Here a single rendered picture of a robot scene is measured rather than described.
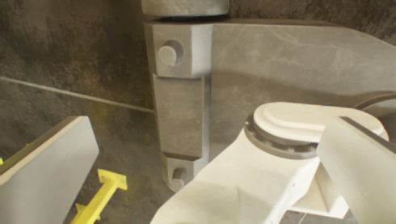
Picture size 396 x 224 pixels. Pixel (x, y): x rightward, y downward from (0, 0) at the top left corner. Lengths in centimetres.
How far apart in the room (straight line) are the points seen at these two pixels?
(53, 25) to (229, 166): 75
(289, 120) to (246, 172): 11
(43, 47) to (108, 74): 26
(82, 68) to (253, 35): 63
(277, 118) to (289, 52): 16
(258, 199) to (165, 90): 32
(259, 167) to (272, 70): 23
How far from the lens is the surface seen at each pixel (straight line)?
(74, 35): 83
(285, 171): 33
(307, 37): 46
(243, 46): 45
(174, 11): 43
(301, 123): 36
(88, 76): 86
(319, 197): 50
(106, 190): 112
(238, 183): 29
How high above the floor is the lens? 61
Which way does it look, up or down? 58 degrees down
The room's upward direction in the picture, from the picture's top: 157 degrees counter-clockwise
